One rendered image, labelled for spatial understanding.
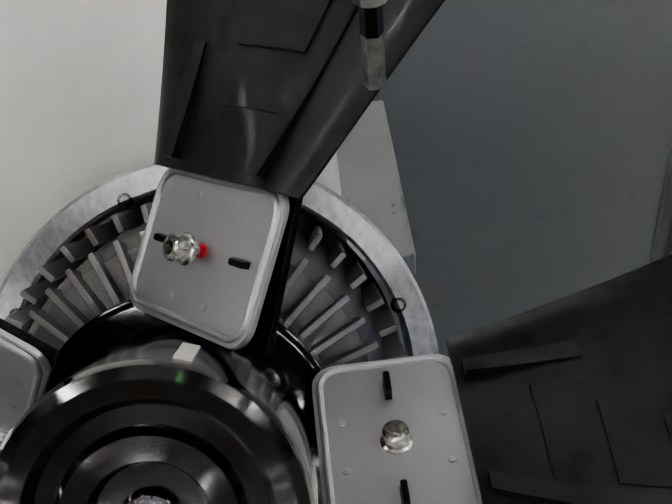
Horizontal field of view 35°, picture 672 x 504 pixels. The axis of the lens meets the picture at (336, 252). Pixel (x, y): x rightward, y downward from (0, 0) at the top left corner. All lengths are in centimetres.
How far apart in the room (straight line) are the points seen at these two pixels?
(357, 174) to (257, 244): 66
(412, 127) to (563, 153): 19
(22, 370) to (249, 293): 10
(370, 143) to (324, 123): 71
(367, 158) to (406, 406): 64
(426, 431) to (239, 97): 16
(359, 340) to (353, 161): 55
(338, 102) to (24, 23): 32
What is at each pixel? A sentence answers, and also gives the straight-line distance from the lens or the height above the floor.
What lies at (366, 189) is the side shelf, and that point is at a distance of 105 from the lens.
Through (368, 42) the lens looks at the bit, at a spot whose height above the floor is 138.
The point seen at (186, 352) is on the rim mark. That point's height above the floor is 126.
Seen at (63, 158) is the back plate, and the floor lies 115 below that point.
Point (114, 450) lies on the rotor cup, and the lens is 40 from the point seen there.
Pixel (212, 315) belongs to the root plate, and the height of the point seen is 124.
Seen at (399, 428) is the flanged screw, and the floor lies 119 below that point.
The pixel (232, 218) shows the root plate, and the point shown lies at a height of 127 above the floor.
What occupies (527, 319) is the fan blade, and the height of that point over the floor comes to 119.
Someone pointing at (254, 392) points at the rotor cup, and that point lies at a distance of 39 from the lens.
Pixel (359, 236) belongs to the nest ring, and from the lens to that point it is 62.
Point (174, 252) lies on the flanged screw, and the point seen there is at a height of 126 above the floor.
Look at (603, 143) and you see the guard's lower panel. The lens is 132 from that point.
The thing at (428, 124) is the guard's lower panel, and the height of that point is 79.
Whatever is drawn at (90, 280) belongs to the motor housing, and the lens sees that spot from 56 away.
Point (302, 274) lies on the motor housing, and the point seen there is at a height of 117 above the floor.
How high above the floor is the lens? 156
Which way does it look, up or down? 45 degrees down
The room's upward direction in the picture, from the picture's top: 6 degrees counter-clockwise
